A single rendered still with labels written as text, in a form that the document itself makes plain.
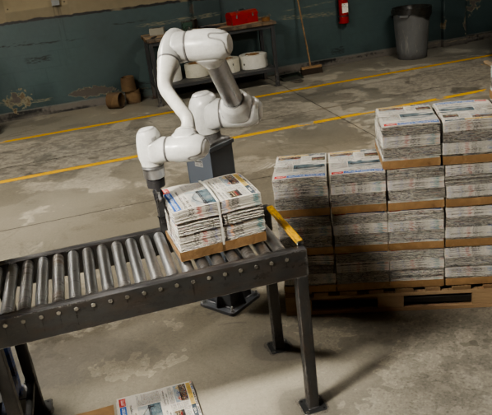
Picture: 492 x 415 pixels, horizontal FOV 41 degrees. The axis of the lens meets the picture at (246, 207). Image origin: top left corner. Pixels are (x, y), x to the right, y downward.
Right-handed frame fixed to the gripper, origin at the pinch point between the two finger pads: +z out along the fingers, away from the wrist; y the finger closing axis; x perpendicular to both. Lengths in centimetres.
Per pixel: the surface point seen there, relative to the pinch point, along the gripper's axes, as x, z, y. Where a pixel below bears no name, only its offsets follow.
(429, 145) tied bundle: -138, -2, 22
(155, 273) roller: 8.2, 13.1, -18.7
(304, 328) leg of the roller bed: -49, 50, -28
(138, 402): 26, 92, 8
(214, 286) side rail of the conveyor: -13.3, 20.1, -27.8
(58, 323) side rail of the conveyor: 48, 20, -28
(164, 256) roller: 2.1, 13.2, -4.9
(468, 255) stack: -156, 61, 15
